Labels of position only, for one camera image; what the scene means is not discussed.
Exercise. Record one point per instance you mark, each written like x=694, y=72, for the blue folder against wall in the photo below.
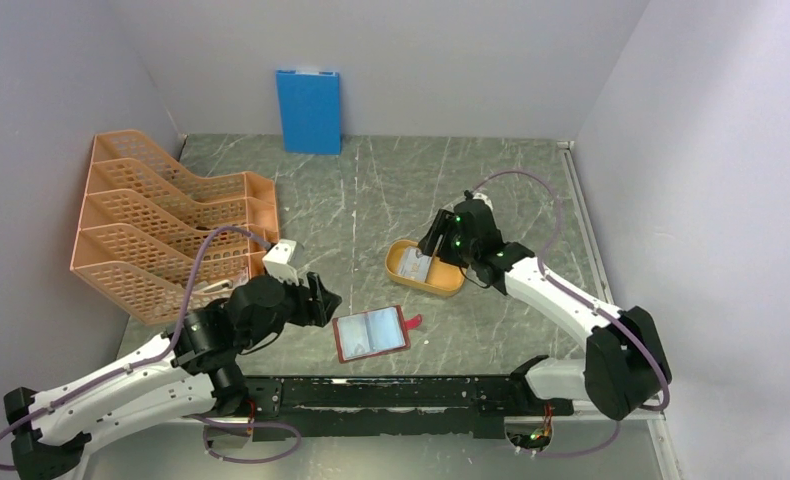
x=310, y=111

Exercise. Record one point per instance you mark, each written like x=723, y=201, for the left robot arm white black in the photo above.
x=189, y=369

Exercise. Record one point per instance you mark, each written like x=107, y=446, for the red leather card holder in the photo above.
x=373, y=333

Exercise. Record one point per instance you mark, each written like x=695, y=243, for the yellow oval tray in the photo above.
x=443, y=279

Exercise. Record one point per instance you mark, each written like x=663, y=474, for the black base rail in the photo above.
x=321, y=406

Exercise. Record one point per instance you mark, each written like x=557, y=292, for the silver VIP credit card stack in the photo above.
x=414, y=265

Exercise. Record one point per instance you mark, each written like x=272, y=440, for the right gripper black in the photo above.
x=444, y=222

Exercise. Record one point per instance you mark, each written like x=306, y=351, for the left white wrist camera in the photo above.
x=280, y=261

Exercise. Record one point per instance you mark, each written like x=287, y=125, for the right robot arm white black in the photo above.
x=624, y=363

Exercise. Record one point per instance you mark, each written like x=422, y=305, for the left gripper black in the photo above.
x=316, y=305

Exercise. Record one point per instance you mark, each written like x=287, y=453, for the aluminium frame rail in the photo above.
x=603, y=288

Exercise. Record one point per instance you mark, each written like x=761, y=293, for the orange mesh file organizer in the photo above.
x=144, y=217

